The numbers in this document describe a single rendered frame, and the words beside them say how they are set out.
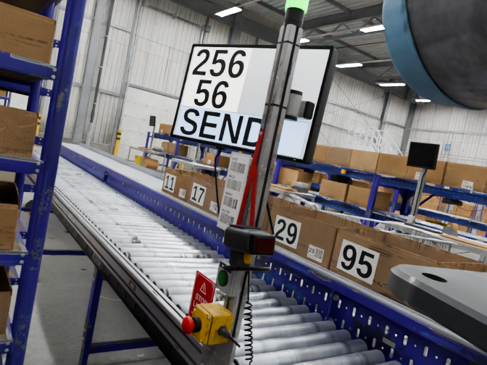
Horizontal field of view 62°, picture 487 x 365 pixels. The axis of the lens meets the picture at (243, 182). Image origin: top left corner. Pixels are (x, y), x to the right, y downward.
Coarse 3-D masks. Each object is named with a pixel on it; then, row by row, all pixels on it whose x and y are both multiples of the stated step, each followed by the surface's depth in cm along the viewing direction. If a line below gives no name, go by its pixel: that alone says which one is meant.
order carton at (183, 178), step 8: (168, 168) 274; (176, 176) 263; (184, 176) 254; (192, 176) 290; (200, 176) 294; (208, 176) 287; (176, 184) 261; (184, 184) 253; (168, 192) 269; (176, 192) 260; (184, 200) 251
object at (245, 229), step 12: (228, 228) 91; (240, 228) 88; (252, 228) 89; (228, 240) 89; (240, 240) 86; (252, 240) 83; (264, 240) 84; (240, 252) 89; (252, 252) 83; (264, 252) 84; (240, 264) 88
